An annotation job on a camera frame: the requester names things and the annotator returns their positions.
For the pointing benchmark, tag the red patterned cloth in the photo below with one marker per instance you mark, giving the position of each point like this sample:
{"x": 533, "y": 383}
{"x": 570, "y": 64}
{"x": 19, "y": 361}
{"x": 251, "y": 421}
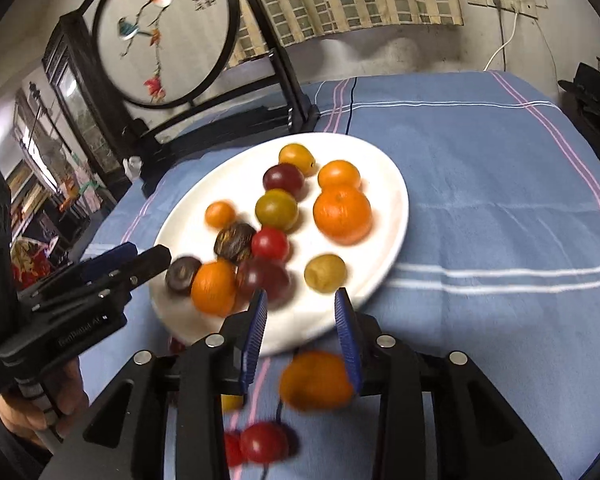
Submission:
{"x": 27, "y": 260}

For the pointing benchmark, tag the dark red plum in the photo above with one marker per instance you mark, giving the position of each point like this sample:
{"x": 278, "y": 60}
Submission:
{"x": 262, "y": 280}
{"x": 283, "y": 181}

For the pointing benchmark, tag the green-brown plum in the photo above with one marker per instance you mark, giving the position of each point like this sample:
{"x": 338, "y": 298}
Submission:
{"x": 276, "y": 210}

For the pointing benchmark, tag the small orange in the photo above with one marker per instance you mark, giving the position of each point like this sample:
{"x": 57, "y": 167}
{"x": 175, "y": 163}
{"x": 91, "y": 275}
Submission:
{"x": 220, "y": 214}
{"x": 316, "y": 380}

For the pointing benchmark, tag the blue striped tablecloth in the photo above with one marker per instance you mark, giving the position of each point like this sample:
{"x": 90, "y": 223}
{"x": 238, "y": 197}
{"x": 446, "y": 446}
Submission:
{"x": 480, "y": 185}

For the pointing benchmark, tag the black hat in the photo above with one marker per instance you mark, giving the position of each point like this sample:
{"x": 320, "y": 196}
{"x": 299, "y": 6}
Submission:
{"x": 587, "y": 82}

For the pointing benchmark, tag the dark brown dried persimmon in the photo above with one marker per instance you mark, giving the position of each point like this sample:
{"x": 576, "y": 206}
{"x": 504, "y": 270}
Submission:
{"x": 235, "y": 242}
{"x": 181, "y": 274}

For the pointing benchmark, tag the large orange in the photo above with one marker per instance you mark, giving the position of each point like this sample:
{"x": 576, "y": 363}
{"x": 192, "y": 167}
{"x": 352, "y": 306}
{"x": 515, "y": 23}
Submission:
{"x": 342, "y": 215}
{"x": 214, "y": 287}

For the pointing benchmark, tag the person's left hand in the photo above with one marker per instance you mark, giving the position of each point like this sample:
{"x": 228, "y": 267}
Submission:
{"x": 70, "y": 390}

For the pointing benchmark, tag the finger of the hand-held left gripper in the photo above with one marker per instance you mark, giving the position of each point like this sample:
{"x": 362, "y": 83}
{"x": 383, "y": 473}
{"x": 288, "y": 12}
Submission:
{"x": 112, "y": 257}
{"x": 147, "y": 262}

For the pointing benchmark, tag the small yellow-green plum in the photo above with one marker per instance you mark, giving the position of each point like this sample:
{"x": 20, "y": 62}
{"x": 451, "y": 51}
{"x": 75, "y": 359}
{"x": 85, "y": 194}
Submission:
{"x": 231, "y": 402}
{"x": 325, "y": 272}

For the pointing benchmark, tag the round embroidered bird screen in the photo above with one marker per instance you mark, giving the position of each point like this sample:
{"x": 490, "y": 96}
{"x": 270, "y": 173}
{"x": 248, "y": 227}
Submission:
{"x": 170, "y": 35}

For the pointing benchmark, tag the medium orange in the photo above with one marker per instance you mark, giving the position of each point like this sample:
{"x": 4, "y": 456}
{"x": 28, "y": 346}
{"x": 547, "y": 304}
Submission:
{"x": 339, "y": 174}

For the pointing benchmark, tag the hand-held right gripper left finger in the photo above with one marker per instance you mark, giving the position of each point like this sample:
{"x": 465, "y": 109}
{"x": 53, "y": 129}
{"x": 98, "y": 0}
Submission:
{"x": 254, "y": 340}

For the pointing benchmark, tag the dark wooden cabinet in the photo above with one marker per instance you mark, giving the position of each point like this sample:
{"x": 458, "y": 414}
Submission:
{"x": 62, "y": 60}

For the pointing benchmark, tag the white oval plate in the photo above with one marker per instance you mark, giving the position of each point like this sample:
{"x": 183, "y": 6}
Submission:
{"x": 375, "y": 200}

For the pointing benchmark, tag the yellow-orange plum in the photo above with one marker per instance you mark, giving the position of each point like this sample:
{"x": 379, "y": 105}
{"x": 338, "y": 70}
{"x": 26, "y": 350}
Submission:
{"x": 296, "y": 159}

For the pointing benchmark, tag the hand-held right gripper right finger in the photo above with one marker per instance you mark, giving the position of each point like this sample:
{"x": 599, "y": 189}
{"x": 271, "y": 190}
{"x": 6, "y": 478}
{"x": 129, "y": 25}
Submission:
{"x": 347, "y": 345}

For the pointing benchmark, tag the red cherry tomato on cloth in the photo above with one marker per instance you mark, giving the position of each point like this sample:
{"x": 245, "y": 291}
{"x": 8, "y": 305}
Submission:
{"x": 263, "y": 442}

